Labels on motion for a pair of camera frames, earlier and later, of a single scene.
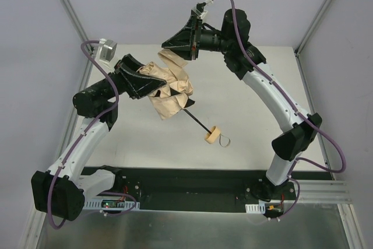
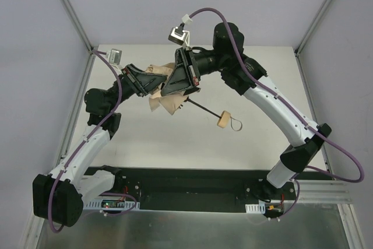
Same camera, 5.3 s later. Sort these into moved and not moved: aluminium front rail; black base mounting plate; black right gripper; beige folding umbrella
Moved: black right gripper; beige folding umbrella
Not moved: aluminium front rail; black base mounting plate
